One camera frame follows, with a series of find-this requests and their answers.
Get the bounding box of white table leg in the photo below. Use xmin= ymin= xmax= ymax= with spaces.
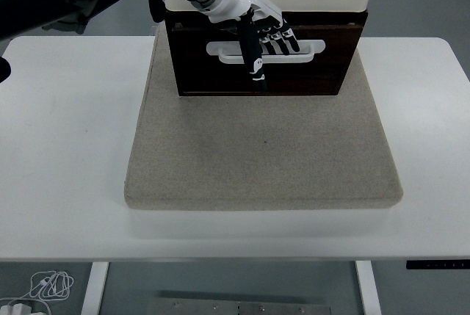
xmin=355 ymin=260 xmax=383 ymax=315
xmin=79 ymin=261 xmax=110 ymax=315

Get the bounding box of black table control panel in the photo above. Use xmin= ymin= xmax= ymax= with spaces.
xmin=405 ymin=260 xmax=470 ymax=270

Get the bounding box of white earphone cable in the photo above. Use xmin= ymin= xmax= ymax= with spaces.
xmin=0 ymin=269 xmax=75 ymax=307

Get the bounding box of white drawer handle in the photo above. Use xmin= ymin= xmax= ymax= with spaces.
xmin=206 ymin=39 xmax=326 ymax=65

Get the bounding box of dark wooden drawer cabinet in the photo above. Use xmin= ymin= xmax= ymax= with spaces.
xmin=164 ymin=8 xmax=369 ymax=98

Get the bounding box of white charger plug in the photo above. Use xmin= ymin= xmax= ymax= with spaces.
xmin=1 ymin=302 xmax=33 ymax=315

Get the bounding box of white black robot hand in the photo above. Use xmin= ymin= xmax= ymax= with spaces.
xmin=207 ymin=0 xmax=300 ymax=93

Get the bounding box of beige fabric mat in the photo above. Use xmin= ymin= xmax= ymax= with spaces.
xmin=123 ymin=24 xmax=404 ymax=212

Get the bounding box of dark wooden drawer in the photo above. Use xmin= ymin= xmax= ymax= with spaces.
xmin=171 ymin=21 xmax=364 ymax=63

